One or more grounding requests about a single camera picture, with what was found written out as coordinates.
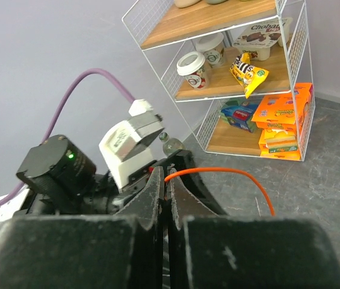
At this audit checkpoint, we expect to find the lower orange snack box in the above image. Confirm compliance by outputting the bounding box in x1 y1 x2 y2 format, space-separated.
258 128 301 161

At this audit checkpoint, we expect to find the chobani yogurt pack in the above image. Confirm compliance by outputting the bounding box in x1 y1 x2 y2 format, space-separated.
232 19 283 61

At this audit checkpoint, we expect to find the blue snack package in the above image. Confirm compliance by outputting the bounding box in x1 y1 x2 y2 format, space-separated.
220 100 259 133

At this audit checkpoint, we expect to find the beige bottle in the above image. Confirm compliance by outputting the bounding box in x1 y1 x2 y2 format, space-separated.
174 0 200 8

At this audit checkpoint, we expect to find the yellow candy bag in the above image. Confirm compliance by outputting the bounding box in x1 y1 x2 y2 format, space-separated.
229 52 269 99

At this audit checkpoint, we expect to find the orange snack box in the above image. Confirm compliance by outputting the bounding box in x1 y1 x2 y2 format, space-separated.
258 128 301 161
252 82 313 132

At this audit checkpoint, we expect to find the white wire wooden shelf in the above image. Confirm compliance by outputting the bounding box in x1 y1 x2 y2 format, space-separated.
122 1 315 161

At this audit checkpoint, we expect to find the grey green bottle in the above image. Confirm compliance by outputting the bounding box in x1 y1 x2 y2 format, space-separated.
205 0 227 5

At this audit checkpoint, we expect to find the clear plastic bottle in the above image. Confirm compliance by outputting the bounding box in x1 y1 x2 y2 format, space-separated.
159 132 185 156

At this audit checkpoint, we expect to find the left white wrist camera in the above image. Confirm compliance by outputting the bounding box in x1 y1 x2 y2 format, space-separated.
99 99 164 190

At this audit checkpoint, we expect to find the white lidded paper cup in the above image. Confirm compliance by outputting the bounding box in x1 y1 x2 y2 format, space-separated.
176 51 211 90

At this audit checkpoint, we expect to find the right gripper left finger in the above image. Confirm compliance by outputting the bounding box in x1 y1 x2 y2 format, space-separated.
0 216 162 288

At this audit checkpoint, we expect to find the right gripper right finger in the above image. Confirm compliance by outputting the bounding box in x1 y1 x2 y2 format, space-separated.
170 216 340 288

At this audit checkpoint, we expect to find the top orange snack box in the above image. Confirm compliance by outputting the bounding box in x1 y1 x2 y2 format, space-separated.
252 82 313 132

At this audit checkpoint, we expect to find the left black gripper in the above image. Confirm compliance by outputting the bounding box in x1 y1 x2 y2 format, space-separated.
91 150 226 231

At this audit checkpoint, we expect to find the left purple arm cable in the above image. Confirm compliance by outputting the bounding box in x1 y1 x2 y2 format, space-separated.
0 67 136 212

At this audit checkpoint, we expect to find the orange cable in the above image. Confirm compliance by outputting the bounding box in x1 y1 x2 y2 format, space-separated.
164 167 276 217

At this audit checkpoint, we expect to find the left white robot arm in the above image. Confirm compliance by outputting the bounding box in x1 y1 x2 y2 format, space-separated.
0 135 196 225

